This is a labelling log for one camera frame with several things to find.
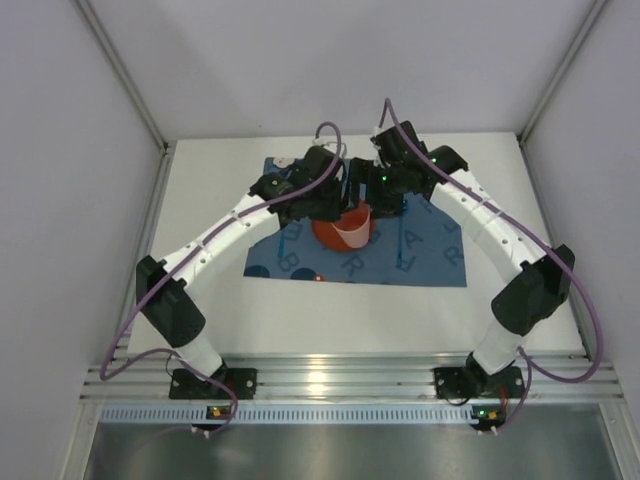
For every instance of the blue plastic fork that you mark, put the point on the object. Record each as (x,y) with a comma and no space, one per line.
(281,246)

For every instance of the aluminium frame post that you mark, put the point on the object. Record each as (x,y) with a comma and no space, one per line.
(89,16)
(578,40)

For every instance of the left aluminium frame post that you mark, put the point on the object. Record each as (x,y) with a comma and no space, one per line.
(89,16)

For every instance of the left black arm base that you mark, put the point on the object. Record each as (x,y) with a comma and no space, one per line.
(186,386)

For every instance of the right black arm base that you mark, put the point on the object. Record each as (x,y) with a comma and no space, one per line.
(459,383)

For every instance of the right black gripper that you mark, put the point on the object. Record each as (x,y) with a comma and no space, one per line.
(382,201)

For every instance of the perforated cable tray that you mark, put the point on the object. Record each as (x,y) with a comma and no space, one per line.
(301,414)

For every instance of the blue letter-print placemat cloth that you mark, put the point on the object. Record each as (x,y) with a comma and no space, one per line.
(423,247)

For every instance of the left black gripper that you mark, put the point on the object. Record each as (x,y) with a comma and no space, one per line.
(333,195)

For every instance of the red round plate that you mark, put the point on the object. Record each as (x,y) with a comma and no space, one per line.
(324,233)

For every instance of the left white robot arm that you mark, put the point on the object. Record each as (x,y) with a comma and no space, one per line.
(166,289)

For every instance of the blue plastic spoon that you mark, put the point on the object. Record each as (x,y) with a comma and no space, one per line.
(400,230)

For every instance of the pink plastic cup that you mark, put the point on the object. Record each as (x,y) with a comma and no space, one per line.
(353,229)

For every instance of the right aluminium frame post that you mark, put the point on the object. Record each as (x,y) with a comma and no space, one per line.
(578,40)

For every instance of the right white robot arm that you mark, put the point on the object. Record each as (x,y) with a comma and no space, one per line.
(536,282)

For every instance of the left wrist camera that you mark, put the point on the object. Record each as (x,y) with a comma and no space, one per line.
(320,142)

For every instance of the aluminium mounting rail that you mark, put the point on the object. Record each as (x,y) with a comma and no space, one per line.
(406,378)

